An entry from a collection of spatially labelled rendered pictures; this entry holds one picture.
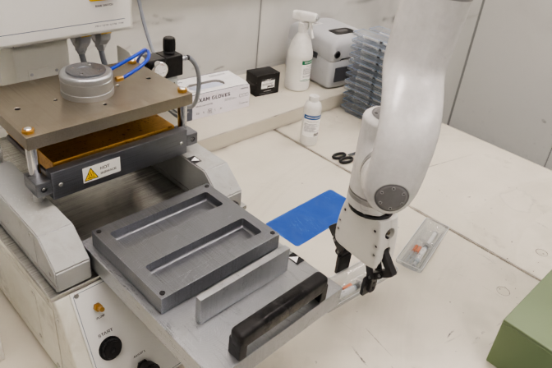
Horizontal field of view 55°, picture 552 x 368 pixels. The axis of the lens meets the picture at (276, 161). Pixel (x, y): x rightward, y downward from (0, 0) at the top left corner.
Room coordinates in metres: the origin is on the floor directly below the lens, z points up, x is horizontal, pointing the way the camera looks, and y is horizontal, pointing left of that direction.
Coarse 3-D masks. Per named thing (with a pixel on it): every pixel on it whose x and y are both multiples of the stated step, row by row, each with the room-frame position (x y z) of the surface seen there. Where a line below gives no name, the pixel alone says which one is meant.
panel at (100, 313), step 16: (96, 288) 0.53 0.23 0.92; (80, 304) 0.51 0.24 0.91; (96, 304) 0.52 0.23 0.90; (112, 304) 0.54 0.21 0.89; (80, 320) 0.50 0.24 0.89; (96, 320) 0.51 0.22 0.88; (112, 320) 0.52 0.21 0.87; (128, 320) 0.54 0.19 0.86; (96, 336) 0.50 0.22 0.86; (112, 336) 0.51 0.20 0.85; (128, 336) 0.53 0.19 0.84; (144, 336) 0.54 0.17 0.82; (96, 352) 0.49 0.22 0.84; (128, 352) 0.51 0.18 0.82; (144, 352) 0.53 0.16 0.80; (160, 352) 0.54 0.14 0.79
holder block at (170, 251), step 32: (192, 192) 0.68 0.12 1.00; (128, 224) 0.58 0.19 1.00; (160, 224) 0.61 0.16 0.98; (192, 224) 0.60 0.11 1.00; (224, 224) 0.61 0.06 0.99; (256, 224) 0.62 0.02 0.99; (128, 256) 0.52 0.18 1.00; (160, 256) 0.53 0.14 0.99; (192, 256) 0.55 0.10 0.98; (224, 256) 0.54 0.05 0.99; (256, 256) 0.57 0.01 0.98; (160, 288) 0.47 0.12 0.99; (192, 288) 0.49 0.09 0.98
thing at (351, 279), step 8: (360, 264) 0.76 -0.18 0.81; (344, 272) 0.74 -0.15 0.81; (352, 272) 0.74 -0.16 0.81; (360, 272) 0.74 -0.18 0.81; (336, 280) 0.72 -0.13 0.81; (344, 280) 0.72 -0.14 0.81; (352, 280) 0.72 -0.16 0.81; (360, 280) 0.72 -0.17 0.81; (344, 288) 0.70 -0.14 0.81; (352, 288) 0.70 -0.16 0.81; (360, 288) 0.70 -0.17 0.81; (344, 296) 0.68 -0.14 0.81
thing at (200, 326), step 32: (96, 256) 0.54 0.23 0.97; (288, 256) 0.55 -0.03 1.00; (128, 288) 0.49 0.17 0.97; (224, 288) 0.47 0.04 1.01; (256, 288) 0.51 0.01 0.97; (288, 288) 0.52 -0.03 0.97; (160, 320) 0.44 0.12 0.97; (192, 320) 0.45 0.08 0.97; (224, 320) 0.45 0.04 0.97; (288, 320) 0.46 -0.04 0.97; (192, 352) 0.40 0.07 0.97; (224, 352) 0.41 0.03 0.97; (256, 352) 0.41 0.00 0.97
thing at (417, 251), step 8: (424, 224) 0.97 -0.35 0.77; (432, 224) 0.98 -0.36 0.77; (440, 224) 0.98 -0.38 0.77; (416, 232) 0.94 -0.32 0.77; (424, 232) 0.94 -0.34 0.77; (432, 232) 0.95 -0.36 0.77; (440, 232) 0.95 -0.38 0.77; (416, 240) 0.91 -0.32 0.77; (424, 240) 0.92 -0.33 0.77; (432, 240) 0.92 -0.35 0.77; (408, 248) 0.88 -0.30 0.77; (416, 248) 0.88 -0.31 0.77; (424, 248) 0.89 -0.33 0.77; (432, 248) 0.89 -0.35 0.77; (400, 256) 0.85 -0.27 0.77; (408, 256) 0.86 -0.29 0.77; (416, 256) 0.86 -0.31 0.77; (424, 256) 0.86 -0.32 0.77; (416, 264) 0.83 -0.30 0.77; (424, 264) 0.83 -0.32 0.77
